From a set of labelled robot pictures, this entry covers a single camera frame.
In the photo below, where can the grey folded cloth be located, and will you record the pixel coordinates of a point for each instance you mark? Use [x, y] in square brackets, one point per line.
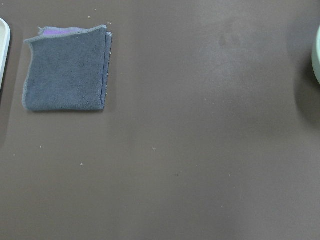
[69, 69]

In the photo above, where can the cream rabbit tray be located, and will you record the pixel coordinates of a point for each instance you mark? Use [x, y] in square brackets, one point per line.
[5, 37]

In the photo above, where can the mint green bowl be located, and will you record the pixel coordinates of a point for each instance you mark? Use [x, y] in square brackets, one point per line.
[315, 56]

